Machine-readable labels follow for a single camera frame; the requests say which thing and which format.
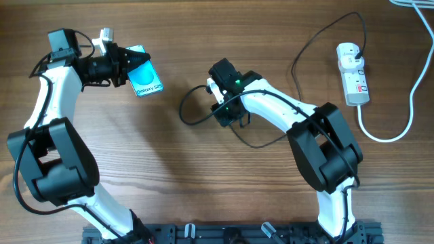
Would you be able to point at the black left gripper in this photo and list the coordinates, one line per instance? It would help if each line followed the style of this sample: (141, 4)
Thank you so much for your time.
(115, 64)

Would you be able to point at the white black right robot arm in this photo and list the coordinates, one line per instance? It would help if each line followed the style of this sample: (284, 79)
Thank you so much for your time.
(324, 149)

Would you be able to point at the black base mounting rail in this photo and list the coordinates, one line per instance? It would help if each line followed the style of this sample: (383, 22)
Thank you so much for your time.
(303, 232)

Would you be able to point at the white charger plug adapter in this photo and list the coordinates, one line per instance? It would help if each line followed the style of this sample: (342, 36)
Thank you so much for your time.
(349, 64)

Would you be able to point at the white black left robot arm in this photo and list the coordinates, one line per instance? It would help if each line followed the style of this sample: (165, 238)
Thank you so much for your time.
(49, 154)

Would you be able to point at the Galaxy S25 smartphone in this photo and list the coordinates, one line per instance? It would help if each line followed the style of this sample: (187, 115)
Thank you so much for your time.
(145, 80)

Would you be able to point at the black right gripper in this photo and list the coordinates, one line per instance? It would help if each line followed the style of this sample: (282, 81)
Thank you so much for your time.
(226, 115)

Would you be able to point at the white power strip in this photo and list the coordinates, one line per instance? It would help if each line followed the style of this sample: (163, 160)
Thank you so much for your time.
(354, 84)

